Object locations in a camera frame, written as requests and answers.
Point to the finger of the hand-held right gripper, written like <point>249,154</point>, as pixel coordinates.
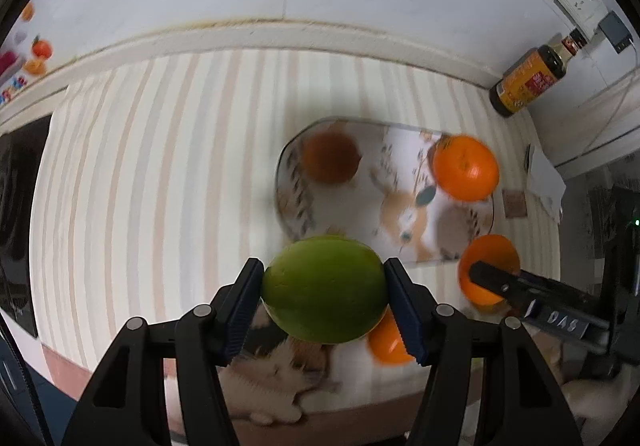
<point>492,281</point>

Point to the white folded paper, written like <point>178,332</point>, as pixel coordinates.
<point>547,181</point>

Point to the patterned oval plate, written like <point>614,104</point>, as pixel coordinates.
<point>400,160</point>

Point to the brown-red round fruit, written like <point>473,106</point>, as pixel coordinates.
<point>330,156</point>

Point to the blue cabinet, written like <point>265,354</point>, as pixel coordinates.
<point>12,376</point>

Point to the small brown card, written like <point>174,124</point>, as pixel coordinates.
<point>515,204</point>

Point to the green apple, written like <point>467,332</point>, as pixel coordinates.
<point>325,288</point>

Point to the striped table mat with cat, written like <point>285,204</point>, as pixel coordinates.
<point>150,175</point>

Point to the dark sauce bottle yellow label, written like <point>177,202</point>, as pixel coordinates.
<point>530,78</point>

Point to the black gas stove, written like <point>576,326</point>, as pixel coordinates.
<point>20,226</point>

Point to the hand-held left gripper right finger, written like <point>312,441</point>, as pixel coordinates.
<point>405,316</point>

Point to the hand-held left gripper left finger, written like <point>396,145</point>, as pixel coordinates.
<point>245,306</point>

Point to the grey plug-in charger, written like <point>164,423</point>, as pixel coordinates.
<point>615,31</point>

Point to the colourful wall sticker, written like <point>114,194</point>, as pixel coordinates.
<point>40,48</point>

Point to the orange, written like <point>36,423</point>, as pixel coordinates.
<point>466,167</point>
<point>492,251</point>
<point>385,343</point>

